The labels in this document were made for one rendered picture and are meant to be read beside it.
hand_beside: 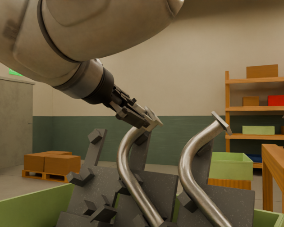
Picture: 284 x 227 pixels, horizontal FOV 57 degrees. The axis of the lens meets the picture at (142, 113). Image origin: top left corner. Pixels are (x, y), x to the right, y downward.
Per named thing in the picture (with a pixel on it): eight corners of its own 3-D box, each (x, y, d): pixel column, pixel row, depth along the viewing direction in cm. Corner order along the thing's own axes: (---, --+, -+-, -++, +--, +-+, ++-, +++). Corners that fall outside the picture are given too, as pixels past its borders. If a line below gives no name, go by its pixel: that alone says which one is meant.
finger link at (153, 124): (142, 111, 61) (144, 114, 61) (157, 122, 66) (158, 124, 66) (133, 120, 62) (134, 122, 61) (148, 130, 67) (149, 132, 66)
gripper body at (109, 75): (109, 78, 46) (137, 99, 53) (93, 53, 51) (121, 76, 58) (80, 106, 47) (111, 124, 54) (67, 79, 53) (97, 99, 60)
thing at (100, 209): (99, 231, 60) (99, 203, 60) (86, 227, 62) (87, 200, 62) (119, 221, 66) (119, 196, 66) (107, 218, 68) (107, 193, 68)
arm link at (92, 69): (75, 32, 47) (96, 50, 52) (41, 67, 49) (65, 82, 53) (91, 58, 41) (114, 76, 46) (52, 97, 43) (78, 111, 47)
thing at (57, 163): (21, 177, 527) (21, 155, 528) (51, 170, 600) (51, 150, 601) (68, 183, 475) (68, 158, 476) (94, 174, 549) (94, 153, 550)
